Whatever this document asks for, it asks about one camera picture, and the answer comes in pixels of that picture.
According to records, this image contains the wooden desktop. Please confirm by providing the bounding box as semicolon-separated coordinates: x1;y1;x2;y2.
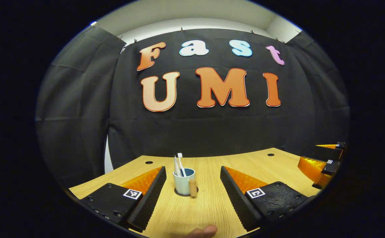
69;148;322;238

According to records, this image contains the light blue cup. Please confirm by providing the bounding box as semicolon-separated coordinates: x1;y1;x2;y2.
173;168;198;198

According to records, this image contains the white toothbrush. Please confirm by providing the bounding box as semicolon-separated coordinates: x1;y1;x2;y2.
177;153;186;177

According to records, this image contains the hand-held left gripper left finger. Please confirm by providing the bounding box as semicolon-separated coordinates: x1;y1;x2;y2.
80;166;167;231

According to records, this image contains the dark brown round coaster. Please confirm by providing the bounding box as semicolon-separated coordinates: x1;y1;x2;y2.
174;187;199;197

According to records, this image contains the black backdrop cloth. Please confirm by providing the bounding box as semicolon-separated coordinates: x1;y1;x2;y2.
35;25;350;189

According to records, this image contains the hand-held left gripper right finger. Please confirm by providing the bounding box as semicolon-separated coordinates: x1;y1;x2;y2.
220;166;312;232

